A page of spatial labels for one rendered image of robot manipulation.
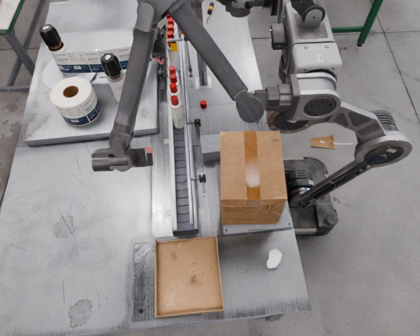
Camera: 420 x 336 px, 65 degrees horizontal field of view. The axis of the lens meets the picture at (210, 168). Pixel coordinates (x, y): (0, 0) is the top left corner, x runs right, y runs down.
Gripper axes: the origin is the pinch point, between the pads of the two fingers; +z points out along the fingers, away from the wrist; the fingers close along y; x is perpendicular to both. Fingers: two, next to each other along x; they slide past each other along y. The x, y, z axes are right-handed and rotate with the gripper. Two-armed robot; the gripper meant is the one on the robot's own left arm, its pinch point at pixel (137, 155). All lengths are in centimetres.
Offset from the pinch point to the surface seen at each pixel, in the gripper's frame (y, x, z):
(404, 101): -187, -12, 165
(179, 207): -11.9, 26.0, 17.0
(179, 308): -12, 60, -5
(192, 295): -17, 57, -2
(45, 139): 56, -6, 41
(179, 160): -11.2, 7.6, 32.0
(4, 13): 114, -90, 119
